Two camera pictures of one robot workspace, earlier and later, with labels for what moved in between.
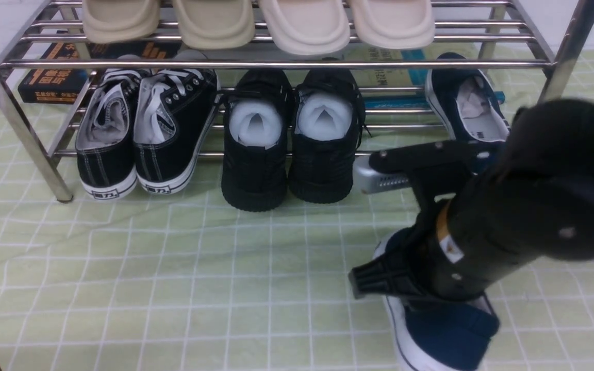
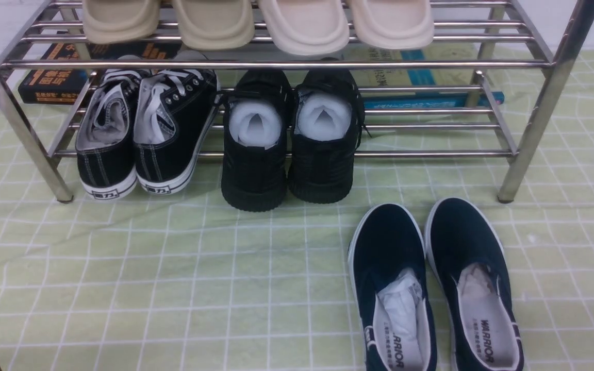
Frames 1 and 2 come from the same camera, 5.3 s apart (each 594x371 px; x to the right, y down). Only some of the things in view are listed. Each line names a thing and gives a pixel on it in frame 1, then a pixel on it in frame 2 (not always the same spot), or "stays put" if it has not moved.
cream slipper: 394,24 stays put
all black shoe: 258,111 stays put
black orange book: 61,72 stays put
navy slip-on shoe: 464,101 -> 465,251
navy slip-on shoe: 449,335 -> 386,252
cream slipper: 307,27 stays put
